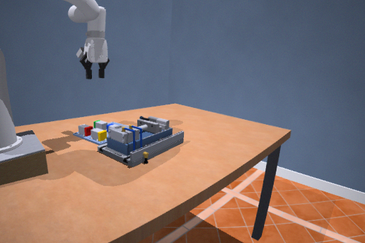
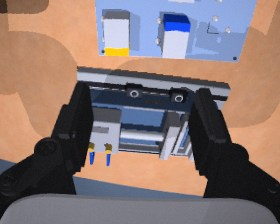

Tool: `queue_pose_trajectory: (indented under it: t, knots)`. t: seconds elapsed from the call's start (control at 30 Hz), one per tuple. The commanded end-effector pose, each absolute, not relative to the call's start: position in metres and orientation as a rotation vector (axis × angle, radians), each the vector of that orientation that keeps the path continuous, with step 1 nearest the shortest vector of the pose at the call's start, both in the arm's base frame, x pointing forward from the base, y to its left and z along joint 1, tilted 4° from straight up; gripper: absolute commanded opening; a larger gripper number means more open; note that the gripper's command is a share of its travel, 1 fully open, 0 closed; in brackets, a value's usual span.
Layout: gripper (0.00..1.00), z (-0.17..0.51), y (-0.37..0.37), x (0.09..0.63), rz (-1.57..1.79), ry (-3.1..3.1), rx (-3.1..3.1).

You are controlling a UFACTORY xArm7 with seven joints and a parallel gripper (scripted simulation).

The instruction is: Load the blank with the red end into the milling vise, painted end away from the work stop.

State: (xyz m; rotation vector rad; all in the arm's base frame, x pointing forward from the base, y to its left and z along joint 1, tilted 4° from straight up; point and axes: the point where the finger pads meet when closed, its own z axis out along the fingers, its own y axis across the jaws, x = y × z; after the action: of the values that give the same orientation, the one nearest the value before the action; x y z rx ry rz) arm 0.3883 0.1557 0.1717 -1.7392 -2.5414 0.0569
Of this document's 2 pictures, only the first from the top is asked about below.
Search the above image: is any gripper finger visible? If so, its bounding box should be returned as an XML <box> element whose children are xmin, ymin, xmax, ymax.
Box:
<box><xmin>98</xmin><ymin>59</ymin><xmax>109</xmax><ymax>78</ymax></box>
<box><xmin>79</xmin><ymin>52</ymin><xmax>93</xmax><ymax>79</ymax></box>

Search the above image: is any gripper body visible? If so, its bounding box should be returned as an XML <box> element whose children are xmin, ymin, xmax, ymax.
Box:
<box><xmin>84</xmin><ymin>38</ymin><xmax>108</xmax><ymax>63</ymax></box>

